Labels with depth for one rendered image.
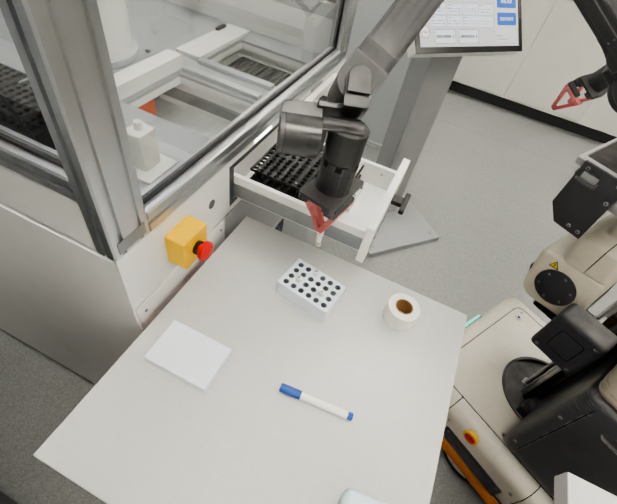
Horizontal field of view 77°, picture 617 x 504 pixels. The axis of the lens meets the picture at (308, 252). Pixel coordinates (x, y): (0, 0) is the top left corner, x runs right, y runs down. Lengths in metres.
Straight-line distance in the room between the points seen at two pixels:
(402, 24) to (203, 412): 0.68
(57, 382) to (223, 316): 0.99
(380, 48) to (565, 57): 3.27
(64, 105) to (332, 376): 0.59
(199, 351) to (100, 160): 0.37
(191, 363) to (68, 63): 0.49
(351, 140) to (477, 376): 1.11
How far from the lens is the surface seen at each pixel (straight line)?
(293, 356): 0.77
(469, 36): 1.72
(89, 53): 0.52
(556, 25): 3.76
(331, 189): 0.59
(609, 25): 0.85
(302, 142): 0.54
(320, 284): 0.83
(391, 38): 0.62
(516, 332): 1.69
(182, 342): 0.77
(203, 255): 0.75
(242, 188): 0.90
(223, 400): 0.73
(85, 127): 0.54
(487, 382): 1.51
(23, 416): 1.68
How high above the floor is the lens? 1.45
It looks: 48 degrees down
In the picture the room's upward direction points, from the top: 13 degrees clockwise
